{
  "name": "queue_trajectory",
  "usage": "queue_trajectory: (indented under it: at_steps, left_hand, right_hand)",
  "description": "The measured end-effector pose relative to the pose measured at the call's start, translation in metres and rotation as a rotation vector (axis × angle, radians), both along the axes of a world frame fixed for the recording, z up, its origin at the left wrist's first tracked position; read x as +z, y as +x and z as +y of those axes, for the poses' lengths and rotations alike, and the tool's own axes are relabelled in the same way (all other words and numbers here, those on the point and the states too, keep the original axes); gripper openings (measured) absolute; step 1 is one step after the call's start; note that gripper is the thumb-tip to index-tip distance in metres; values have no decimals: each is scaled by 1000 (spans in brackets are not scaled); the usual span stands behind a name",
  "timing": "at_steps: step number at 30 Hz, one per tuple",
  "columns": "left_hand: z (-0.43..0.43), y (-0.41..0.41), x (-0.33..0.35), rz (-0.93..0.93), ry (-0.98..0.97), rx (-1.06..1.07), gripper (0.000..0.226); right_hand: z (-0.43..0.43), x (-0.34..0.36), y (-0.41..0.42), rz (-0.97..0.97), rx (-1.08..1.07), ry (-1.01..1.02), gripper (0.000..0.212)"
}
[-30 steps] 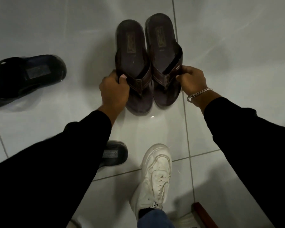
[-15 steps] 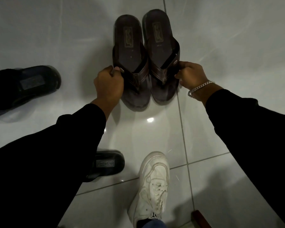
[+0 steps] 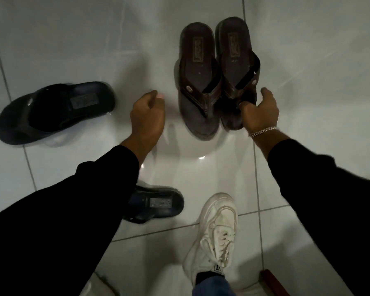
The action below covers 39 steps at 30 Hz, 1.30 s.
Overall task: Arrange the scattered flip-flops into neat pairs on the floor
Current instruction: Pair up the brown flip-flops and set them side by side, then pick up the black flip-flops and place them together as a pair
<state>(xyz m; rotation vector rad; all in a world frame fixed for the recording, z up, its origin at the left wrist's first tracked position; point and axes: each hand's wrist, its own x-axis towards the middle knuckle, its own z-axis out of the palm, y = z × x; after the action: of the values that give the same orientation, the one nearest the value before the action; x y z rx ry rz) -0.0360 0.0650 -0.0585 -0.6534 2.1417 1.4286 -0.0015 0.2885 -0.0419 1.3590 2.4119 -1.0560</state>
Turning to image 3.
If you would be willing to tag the person's left hand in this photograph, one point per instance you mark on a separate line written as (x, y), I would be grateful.
(146, 120)

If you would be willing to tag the person's right hand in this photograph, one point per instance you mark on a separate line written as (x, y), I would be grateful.
(262, 115)

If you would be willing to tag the person's right thumb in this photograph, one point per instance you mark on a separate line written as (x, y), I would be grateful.
(266, 94)

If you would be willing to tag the person's left thumb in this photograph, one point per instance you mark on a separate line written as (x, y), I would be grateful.
(153, 94)

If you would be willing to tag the brown flip-flop sandal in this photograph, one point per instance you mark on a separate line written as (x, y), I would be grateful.
(235, 58)
(198, 73)

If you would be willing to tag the person's right forearm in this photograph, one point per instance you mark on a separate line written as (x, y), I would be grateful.
(326, 197)

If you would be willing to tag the person's left forearm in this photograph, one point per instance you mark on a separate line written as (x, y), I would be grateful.
(64, 218)

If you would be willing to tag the black flip-flop sandal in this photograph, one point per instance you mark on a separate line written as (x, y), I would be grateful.
(160, 203)
(55, 110)

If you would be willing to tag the white sneaker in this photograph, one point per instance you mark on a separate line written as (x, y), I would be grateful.
(214, 237)

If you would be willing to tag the black sock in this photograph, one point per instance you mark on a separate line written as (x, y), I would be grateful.
(208, 276)

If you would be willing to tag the reddish brown wooden piece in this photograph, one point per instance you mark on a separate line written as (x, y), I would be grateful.
(274, 285)

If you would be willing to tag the blue jeans leg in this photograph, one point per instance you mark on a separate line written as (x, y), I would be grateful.
(214, 289)

